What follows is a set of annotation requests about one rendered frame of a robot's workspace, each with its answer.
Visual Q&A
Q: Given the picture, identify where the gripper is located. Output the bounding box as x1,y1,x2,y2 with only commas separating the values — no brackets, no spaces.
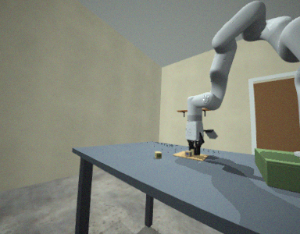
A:
185,120,205,155

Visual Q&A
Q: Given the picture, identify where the beige flat mat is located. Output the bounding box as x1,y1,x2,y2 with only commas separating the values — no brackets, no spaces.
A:
173,151,208,161

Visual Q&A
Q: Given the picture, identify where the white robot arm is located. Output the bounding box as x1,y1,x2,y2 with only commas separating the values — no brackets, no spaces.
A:
187,1,300,121

